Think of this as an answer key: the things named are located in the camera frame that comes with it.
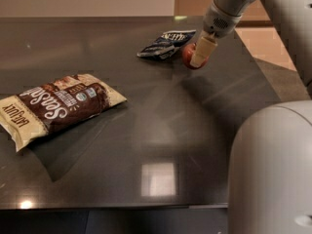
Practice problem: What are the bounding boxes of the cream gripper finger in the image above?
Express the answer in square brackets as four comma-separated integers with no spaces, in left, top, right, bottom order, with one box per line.
[190,31,217,68]

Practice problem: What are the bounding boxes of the blue chip bag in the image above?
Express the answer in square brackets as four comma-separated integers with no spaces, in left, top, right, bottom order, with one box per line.
[136,29,196,60]

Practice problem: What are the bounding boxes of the red apple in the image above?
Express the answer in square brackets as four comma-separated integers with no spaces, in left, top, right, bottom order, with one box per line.
[182,43,208,70]

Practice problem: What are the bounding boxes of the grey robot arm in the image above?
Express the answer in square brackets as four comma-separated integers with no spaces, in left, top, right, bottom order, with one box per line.
[190,0,312,234]

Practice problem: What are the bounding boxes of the brown and cream snack bag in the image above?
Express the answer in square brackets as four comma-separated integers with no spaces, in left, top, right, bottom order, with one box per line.
[0,74,127,152]

